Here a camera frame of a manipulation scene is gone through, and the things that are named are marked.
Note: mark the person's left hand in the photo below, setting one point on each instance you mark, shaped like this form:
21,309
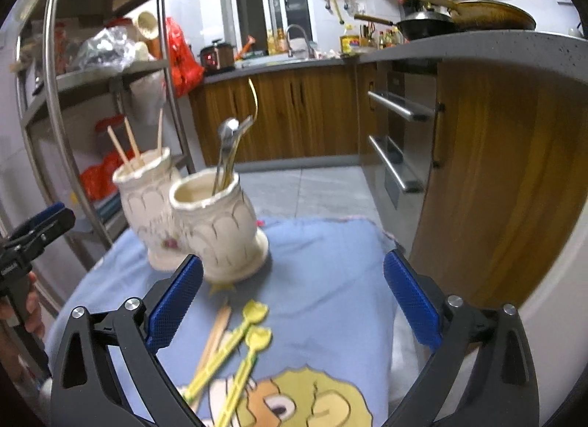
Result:
34,312

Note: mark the built-in steel oven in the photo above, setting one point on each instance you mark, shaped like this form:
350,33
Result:
399,132

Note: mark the metal faucet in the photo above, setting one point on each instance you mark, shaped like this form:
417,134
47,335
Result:
296,36

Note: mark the wooden end cabinet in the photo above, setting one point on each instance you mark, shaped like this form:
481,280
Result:
496,169

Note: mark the wooden chopstick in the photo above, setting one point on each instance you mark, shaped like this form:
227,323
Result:
160,128
118,151
133,142
215,337

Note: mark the clear plastic bag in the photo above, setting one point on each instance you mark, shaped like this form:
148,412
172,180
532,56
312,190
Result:
103,50

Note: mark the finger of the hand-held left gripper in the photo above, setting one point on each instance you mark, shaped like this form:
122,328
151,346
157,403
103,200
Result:
46,213
55,225

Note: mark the cream ceramic utensil holder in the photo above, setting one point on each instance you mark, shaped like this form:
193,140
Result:
216,229

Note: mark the large red plastic bag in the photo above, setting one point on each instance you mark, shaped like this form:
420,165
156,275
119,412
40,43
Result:
103,176

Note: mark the yellow plastic spoon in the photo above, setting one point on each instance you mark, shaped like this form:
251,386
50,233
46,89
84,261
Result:
255,312
259,338

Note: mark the silver spoon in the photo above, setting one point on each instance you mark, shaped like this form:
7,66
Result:
227,128

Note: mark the grey kitchen countertop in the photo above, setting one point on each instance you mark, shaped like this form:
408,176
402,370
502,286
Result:
482,47

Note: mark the black wok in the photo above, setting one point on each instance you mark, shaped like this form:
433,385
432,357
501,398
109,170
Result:
427,27

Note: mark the beige cup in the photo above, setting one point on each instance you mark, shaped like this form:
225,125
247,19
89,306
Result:
148,24

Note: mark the red flat packet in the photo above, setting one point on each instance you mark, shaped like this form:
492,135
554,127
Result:
109,130

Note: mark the blue printed cloth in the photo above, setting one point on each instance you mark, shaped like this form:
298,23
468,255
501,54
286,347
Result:
317,298

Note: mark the hanging red plastic bag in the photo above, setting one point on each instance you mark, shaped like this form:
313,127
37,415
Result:
188,75

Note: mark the small red plastic bag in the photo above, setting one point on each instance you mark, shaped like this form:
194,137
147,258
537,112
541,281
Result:
174,38

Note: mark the wooden base cabinets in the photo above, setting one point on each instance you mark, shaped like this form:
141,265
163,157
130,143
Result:
285,114

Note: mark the metal shelf rack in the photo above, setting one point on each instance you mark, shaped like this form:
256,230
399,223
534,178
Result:
46,77

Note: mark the yellow oil bottle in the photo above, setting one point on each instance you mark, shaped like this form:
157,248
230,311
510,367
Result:
350,41

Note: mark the row of seasoning bottles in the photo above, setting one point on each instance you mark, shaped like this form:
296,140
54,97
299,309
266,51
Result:
383,38

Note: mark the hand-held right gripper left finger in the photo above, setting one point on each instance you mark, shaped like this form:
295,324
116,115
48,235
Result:
177,299

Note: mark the brown frying pan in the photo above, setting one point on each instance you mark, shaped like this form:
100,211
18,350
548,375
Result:
496,17

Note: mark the metal spoons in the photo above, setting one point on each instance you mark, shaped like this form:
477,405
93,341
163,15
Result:
243,127

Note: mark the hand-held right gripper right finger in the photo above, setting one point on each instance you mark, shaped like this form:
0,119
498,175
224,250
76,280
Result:
413,300

